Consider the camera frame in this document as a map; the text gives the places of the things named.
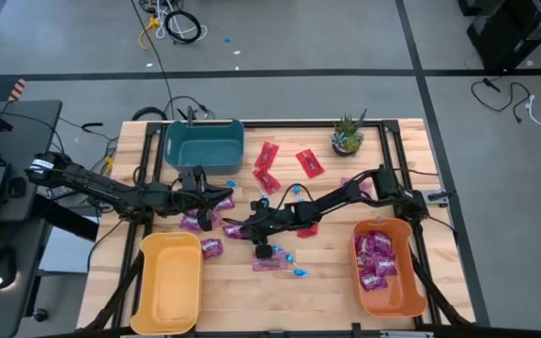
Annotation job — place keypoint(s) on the black desk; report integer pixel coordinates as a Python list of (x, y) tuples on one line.
[(26, 122)]

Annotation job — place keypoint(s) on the orange plastic bin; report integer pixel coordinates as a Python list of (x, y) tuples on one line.
[(402, 291)]

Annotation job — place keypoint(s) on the blue lollipop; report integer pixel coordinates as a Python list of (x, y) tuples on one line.
[(232, 183), (297, 189), (300, 272), (264, 201), (289, 258), (277, 249)]

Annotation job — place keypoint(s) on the yellow plastic bin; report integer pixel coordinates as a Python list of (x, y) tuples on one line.
[(169, 281)]

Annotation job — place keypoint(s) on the black computer tower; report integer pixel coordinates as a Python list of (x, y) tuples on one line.
[(510, 33)]

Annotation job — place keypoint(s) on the purple Skittles candy packet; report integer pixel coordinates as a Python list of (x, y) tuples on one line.
[(365, 272), (362, 242), (387, 266), (211, 248), (383, 240), (233, 230), (226, 204), (190, 221), (374, 283), (363, 259)]

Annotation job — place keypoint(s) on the red candy packet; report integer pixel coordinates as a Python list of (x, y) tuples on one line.
[(308, 231), (267, 181), (267, 156), (310, 163)]

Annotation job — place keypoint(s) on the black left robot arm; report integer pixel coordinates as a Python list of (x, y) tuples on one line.
[(111, 190)]

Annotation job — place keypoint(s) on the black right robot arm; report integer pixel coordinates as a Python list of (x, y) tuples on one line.
[(331, 199)]

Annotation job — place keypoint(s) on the orange black striped marker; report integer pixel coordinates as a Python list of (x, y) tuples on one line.
[(17, 90)]

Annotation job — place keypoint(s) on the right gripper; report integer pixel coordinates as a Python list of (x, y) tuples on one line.
[(273, 220)]

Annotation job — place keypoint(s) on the teal plastic bin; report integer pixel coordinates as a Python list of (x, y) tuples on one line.
[(209, 150)]

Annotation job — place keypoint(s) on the black computer mouse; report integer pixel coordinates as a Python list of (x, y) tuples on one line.
[(2, 265)]

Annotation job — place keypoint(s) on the potted succulent plant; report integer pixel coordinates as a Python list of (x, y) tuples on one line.
[(348, 138)]

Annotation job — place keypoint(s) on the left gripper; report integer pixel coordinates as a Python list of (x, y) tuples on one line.
[(195, 192)]

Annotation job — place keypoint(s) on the silver arm base bracket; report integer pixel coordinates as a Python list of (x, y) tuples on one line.
[(432, 199)]

